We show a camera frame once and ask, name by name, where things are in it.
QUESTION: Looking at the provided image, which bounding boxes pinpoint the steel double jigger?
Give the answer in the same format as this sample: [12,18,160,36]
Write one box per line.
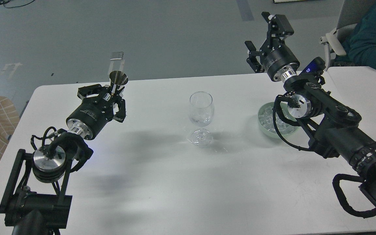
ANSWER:
[104,71,128,101]

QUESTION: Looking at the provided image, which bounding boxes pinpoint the silver floor socket plate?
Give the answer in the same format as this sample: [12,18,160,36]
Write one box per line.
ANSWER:
[110,52,124,61]

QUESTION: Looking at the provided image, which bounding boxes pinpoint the white office chair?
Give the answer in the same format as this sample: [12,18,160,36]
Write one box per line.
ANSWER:
[319,0,376,70]

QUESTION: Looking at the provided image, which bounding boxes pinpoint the clear wine glass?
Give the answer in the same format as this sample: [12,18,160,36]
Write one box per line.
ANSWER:
[188,91,214,146]

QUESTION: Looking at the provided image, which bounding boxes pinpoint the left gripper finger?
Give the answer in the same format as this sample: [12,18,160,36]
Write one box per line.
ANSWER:
[112,96,126,122]
[77,84,110,102]

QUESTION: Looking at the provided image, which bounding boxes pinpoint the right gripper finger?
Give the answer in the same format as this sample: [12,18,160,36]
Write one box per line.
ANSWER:
[261,11,294,46]
[244,40,265,73]

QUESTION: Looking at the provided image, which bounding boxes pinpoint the person in teal sweater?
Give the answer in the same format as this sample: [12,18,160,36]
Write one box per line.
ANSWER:
[333,3,376,70]

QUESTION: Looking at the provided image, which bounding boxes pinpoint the green bowl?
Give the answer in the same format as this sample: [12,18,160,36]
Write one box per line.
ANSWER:
[258,102,301,139]

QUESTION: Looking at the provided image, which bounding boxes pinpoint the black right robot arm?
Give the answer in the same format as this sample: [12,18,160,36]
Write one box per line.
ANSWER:
[245,12,376,218]

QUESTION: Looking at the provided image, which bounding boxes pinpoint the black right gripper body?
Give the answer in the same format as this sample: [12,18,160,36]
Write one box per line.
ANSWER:
[257,38,300,82]

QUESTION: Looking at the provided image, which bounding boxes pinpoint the clear ice cubes pile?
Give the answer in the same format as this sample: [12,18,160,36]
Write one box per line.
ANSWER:
[259,104,298,134]

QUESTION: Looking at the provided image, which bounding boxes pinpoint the black floor cables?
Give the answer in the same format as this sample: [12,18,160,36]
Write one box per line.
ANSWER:
[0,0,36,13]

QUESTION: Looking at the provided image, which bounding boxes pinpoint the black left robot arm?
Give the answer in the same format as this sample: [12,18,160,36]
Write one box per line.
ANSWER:
[0,82,126,235]

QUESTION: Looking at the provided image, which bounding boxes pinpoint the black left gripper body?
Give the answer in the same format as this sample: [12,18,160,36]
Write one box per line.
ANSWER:
[67,95,117,140]

